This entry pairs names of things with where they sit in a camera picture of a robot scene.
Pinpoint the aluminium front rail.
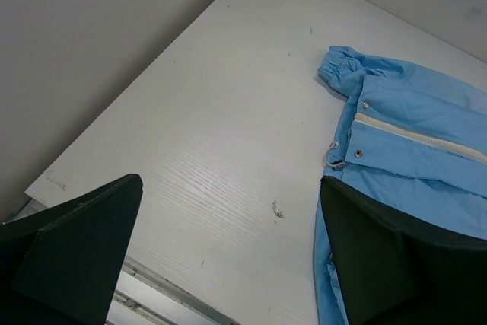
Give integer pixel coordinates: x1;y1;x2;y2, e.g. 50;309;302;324
7;197;244;325

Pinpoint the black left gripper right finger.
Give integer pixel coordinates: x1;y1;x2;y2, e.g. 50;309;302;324
320;177;486;324

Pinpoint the light blue hooded jacket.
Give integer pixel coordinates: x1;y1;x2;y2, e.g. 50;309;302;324
314;46;486;324

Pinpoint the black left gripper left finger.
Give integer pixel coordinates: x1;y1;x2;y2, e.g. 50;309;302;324
1;174;143;324

